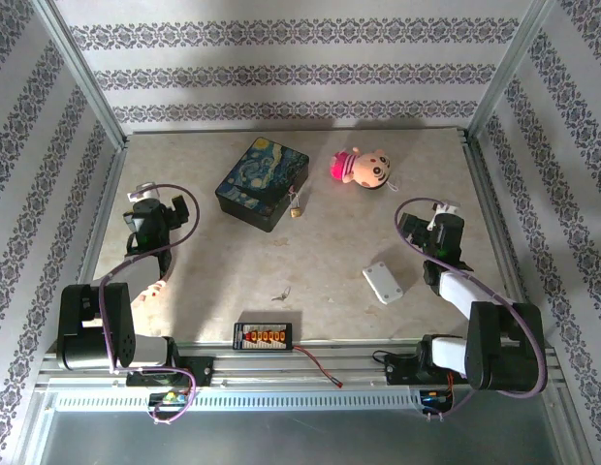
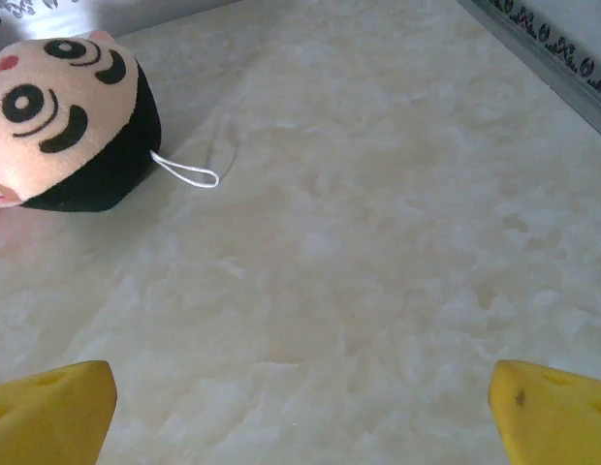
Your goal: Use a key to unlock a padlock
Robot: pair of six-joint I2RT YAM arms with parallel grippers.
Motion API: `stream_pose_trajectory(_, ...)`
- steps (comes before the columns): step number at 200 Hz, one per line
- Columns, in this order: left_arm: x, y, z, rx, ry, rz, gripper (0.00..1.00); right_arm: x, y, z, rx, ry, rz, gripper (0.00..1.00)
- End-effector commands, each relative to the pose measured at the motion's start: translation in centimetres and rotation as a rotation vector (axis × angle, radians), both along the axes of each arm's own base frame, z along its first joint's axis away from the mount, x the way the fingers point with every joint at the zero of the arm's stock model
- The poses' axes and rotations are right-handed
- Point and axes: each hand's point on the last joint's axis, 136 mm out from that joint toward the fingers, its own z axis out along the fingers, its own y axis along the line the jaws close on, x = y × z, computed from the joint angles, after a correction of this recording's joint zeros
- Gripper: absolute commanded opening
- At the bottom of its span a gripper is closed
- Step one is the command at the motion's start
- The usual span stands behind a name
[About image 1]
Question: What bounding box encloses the starry night print tin box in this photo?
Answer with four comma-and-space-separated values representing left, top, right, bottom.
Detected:
214, 137, 310, 233

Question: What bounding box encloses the white rectangular plastic box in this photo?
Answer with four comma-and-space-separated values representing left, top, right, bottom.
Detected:
362, 263, 405, 305

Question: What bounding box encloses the cartoon boy plush doll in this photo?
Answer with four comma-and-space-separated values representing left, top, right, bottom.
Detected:
328, 147, 403, 194

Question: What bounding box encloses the black board with orange connectors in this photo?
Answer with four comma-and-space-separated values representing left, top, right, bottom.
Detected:
232, 322, 295, 351

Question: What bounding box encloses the small circuit board with leds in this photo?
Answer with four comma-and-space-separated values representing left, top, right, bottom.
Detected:
148, 391, 188, 407

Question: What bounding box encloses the grey metal sheet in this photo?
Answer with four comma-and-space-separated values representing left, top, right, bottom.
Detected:
38, 410, 576, 465

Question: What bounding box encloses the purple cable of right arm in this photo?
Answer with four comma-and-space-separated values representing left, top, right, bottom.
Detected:
395, 197, 547, 423

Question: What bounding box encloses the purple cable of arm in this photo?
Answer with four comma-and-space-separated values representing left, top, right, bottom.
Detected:
99, 182, 203, 427
395, 197, 547, 423

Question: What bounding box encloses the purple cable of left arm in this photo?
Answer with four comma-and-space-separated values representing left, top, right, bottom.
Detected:
99, 182, 203, 427

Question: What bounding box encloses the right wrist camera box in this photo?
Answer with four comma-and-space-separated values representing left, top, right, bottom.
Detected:
428, 199, 460, 229

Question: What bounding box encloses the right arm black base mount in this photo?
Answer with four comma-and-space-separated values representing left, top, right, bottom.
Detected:
385, 351, 471, 388

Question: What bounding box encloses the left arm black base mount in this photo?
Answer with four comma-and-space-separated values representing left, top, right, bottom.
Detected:
125, 356, 215, 388

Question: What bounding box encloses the red wire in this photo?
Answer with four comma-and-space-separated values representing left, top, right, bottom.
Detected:
291, 344, 344, 388

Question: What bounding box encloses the small circuit board with wires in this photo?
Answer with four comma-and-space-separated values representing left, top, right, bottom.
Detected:
420, 388, 456, 409

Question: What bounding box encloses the aluminium frame post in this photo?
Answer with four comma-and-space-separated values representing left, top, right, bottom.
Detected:
466, 0, 556, 141
31, 0, 131, 151

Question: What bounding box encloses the aluminium mounting rail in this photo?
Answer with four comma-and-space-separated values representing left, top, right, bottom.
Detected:
36, 341, 558, 389

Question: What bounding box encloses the white slotted cable duct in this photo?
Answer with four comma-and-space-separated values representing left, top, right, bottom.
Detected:
52, 389, 424, 413

